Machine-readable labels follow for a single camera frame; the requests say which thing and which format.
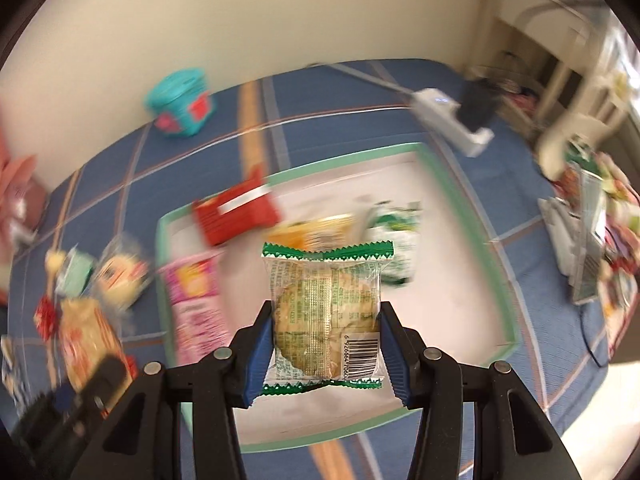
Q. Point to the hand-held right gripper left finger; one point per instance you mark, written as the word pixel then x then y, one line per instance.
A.
pixel 257 355

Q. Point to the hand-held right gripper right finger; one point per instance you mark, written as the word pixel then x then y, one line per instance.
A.
pixel 395 355

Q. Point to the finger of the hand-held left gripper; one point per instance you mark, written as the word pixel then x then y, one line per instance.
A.
pixel 107 377

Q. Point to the pink snack packet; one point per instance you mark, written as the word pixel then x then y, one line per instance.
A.
pixel 197 310

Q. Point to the green-trimmed cookie packet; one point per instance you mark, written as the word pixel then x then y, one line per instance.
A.
pixel 320 300

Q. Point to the mint green tray box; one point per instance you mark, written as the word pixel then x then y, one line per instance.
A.
pixel 450 285

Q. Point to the white green leaf packet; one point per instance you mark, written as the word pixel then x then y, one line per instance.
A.
pixel 400 255

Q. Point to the amber clear snack packet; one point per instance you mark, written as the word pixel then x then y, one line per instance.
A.
pixel 315 230

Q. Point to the red bar packet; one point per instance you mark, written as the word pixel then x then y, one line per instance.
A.
pixel 235 212

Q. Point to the orange bread packet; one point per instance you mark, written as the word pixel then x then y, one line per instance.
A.
pixel 87 340

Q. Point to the clear white bun packet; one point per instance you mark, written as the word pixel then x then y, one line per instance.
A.
pixel 120 272

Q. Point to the green silver snack packet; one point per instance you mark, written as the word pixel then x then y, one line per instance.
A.
pixel 75 275

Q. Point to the pink flower bouquet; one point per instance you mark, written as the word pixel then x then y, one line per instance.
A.
pixel 15 180

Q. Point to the colourful clutter pile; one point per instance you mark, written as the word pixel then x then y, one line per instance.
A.
pixel 590 220

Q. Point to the blue plaid bed sheet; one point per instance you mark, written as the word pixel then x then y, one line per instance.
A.
pixel 325 120

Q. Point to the white power strip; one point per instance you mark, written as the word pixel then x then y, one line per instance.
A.
pixel 445 115

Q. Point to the black plug adapter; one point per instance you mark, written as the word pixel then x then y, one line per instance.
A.
pixel 477 105

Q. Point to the teal toy house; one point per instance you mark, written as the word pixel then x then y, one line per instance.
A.
pixel 177 100

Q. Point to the white desk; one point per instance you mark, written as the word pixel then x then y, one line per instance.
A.
pixel 550 15

